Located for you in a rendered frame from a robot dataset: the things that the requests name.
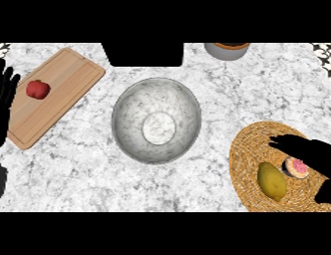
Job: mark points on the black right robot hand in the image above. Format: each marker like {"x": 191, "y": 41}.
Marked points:
{"x": 319, "y": 156}

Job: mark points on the pink frosted cupcake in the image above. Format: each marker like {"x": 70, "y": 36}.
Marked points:
{"x": 296, "y": 168}

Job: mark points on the round woven wicker placemat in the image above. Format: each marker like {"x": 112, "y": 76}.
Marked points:
{"x": 255, "y": 156}

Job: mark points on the grey marble bowl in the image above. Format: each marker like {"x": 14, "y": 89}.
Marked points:
{"x": 156, "y": 120}

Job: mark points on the red apple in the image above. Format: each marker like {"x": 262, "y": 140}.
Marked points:
{"x": 38, "y": 89}

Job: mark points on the wooden cutting board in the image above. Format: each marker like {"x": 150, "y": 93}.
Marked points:
{"x": 54, "y": 96}

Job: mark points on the black appliance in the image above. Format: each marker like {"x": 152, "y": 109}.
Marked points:
{"x": 144, "y": 54}

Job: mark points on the grey pot with brown rim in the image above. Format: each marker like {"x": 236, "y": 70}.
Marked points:
{"x": 227, "y": 51}

